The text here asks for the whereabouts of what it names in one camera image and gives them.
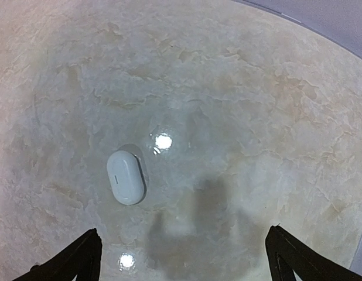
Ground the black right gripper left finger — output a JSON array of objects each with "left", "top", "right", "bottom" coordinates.
[{"left": 16, "top": 228, "right": 103, "bottom": 281}]

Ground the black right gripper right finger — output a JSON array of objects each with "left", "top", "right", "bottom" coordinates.
[{"left": 265, "top": 225, "right": 362, "bottom": 280}]

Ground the white oval charging case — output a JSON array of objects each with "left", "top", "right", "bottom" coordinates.
[{"left": 107, "top": 150, "right": 145, "bottom": 205}]

